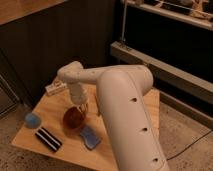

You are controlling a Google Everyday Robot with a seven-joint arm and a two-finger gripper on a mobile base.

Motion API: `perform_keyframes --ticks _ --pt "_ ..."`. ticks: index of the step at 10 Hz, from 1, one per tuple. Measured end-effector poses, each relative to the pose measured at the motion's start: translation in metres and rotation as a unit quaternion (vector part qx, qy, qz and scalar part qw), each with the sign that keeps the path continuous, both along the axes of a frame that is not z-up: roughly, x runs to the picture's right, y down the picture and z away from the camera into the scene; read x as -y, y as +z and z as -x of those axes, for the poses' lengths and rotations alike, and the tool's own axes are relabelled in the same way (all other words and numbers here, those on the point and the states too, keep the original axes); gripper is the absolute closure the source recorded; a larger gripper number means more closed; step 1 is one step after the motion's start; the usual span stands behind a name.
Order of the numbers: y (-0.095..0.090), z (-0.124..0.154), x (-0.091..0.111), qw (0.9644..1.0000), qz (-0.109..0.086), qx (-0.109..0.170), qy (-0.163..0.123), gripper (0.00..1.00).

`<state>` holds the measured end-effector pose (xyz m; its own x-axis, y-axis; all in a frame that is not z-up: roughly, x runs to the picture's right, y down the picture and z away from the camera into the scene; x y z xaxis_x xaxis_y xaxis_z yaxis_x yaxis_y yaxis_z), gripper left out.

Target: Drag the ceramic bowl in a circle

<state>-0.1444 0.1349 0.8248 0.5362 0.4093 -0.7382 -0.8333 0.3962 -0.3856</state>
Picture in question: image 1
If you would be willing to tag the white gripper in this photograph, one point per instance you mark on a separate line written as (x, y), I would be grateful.
(78, 96)

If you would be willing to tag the brown ceramic bowl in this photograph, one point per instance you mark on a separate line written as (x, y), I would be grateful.
(73, 118)

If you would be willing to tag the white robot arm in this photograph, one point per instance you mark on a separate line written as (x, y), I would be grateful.
(120, 90)

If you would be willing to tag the blue sponge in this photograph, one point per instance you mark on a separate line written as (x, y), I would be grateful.
(90, 138)

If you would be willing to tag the small white box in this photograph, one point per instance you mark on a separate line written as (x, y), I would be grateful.
(55, 87)

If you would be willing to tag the black white striped block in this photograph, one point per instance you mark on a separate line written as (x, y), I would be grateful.
(48, 139)

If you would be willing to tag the light blue ball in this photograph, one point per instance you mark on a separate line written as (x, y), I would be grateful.
(32, 121)

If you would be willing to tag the metal shelf rack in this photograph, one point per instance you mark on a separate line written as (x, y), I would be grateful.
(180, 56)

